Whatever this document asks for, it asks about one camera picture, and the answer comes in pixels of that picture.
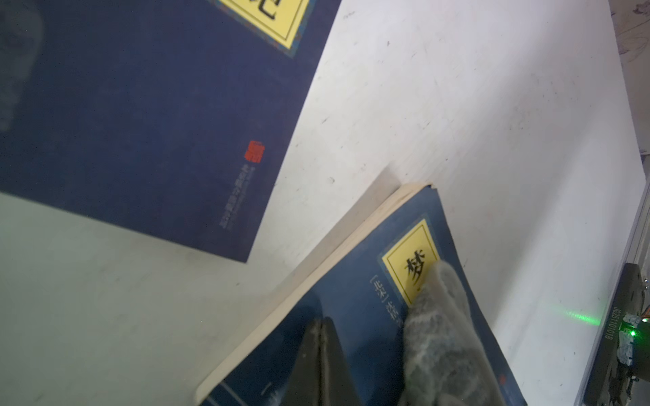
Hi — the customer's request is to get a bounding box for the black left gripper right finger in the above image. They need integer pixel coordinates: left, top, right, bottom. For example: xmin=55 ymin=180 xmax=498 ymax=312
xmin=319 ymin=317 xmax=362 ymax=406

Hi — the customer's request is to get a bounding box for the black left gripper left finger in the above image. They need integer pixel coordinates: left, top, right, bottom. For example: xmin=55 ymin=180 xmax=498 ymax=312
xmin=281 ymin=319 xmax=323 ymax=406

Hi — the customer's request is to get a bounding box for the blue book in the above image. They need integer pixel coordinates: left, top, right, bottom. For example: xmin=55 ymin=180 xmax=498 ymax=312
xmin=196 ymin=184 xmax=526 ymax=405

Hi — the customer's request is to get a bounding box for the grey patterned cloth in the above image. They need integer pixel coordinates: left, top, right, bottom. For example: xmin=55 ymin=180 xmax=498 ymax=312
xmin=399 ymin=261 xmax=505 ymax=405

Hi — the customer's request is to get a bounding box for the blue book under left arm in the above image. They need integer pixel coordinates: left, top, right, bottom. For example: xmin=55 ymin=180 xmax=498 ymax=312
xmin=1 ymin=1 xmax=340 ymax=262

